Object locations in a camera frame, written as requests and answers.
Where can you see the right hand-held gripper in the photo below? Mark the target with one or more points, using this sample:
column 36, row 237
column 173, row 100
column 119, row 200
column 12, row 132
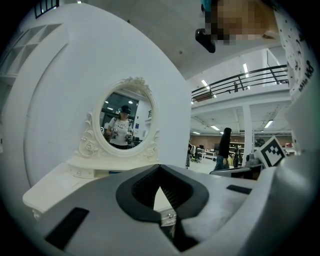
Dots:
column 271, row 151

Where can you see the cream dressing table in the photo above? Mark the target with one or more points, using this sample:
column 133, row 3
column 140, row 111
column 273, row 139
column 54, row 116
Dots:
column 62, row 182

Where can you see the white cubby shelf unit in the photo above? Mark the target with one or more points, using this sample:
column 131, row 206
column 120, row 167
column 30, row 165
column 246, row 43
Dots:
column 25, row 47

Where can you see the person's head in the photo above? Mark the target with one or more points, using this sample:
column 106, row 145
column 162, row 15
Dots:
column 237, row 22

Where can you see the person's white polka-dot shirt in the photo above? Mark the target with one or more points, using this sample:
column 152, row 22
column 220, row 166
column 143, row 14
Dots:
column 297, row 62

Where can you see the black balcony railing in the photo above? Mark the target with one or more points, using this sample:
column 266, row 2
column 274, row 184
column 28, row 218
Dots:
column 241, row 82

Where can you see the oval white framed mirror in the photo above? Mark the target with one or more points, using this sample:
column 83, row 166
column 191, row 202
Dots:
column 97, row 147

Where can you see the black head-worn camera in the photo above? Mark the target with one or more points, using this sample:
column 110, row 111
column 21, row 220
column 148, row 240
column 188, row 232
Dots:
column 206, row 41

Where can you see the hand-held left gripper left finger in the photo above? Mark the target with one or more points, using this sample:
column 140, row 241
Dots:
column 100, row 212

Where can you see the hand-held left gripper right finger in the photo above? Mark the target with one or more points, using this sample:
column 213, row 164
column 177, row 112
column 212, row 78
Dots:
column 220, row 200

